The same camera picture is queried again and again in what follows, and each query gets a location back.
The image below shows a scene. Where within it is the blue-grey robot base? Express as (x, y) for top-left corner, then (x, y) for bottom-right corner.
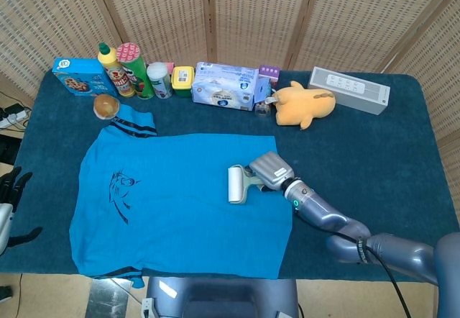
(145, 276), (299, 318)

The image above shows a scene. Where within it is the blue t-shirt with cat print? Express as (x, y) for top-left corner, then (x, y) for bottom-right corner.
(68, 104), (294, 291)

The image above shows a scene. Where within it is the blue cookie box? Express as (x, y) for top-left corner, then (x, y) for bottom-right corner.
(52, 58), (118, 98)

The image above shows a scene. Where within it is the white and green can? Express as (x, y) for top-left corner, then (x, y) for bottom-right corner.
(146, 62), (174, 99)

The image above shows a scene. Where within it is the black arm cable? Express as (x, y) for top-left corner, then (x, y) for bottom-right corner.
(354, 237), (413, 318)

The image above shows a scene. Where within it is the clear jar of nuts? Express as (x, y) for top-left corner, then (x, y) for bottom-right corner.
(254, 96), (274, 118)

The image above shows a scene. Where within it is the wicker folding screen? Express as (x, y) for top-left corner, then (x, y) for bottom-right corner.
(0, 0), (460, 196)

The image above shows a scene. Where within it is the green box with yellow lid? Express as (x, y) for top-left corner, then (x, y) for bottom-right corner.
(171, 65), (197, 99)

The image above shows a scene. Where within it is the white floor power strip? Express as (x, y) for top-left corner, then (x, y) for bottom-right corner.
(0, 104), (28, 129)

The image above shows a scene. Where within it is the yellow bottle with green cap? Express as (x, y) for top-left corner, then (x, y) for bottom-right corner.
(97, 42), (136, 99)

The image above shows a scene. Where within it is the green Pringles can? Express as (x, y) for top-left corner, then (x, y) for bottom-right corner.
(116, 42), (156, 100)

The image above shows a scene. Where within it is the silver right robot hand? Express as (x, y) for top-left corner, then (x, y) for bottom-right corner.
(249, 151), (303, 193)

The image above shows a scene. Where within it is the orange plush toy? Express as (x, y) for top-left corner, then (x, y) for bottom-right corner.
(270, 80), (337, 131)

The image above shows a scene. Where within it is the shiny metal base plate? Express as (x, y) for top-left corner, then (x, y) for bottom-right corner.
(86, 278), (132, 318)

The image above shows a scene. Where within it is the dark blue carpeted table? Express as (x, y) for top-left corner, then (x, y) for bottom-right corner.
(0, 69), (460, 283)

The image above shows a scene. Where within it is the pale green lint roller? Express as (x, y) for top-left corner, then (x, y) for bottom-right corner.
(227, 164), (267, 206)

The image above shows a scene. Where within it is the purple small box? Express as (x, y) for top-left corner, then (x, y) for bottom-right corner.
(257, 65), (281, 91)

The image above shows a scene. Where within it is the grey power strip box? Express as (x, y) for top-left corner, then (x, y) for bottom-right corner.
(307, 66), (391, 116)

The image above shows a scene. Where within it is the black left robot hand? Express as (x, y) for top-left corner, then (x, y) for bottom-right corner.
(0, 165), (44, 256)

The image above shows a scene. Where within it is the blue-white tissue pack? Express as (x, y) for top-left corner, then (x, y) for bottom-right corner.
(190, 61), (259, 113)

